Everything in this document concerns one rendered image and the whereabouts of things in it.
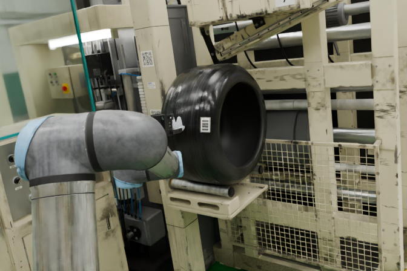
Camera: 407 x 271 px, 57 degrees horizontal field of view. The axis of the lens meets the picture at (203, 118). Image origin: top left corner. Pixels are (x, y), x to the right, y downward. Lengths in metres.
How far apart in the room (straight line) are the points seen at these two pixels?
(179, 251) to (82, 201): 1.47
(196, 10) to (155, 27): 0.26
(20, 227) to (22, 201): 0.12
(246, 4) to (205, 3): 0.23
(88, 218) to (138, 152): 0.14
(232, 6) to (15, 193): 1.29
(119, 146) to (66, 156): 0.09
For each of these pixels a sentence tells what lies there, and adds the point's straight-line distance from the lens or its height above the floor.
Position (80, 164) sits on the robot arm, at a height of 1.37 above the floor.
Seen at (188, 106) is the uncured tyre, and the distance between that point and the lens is 1.53.
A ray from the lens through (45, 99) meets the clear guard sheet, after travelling 1.86.
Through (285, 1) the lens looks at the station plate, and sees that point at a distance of 1.73.
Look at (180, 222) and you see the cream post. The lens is 2.04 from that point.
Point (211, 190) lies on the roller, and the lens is 1.71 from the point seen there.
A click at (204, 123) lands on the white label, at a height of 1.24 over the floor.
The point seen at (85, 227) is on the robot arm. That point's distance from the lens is 0.71.
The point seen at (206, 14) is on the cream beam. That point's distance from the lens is 1.93.
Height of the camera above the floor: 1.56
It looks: 12 degrees down
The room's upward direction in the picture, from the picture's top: 8 degrees counter-clockwise
